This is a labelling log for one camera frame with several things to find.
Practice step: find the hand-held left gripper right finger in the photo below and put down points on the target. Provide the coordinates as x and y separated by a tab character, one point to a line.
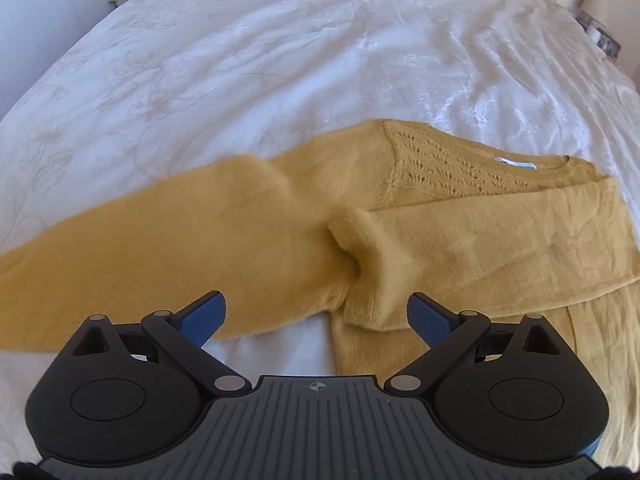
429	317

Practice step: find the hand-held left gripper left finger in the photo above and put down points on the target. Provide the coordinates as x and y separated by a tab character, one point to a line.
206	317

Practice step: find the yellow knitted sweater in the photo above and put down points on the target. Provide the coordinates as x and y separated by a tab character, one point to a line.
450	230

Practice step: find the white embroidered bedspread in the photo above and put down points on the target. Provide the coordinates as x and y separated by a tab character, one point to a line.
280	60

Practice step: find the beige table lamp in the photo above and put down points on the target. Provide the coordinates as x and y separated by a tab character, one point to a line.
595	2

